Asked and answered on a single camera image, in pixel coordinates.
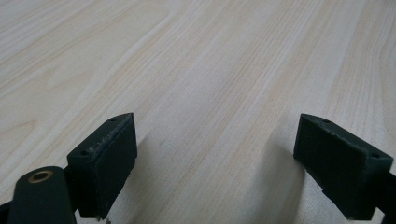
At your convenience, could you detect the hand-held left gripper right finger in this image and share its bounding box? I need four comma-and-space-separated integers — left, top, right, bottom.
292, 113, 394, 221

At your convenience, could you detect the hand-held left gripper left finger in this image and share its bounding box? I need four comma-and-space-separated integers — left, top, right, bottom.
66, 112, 138, 220

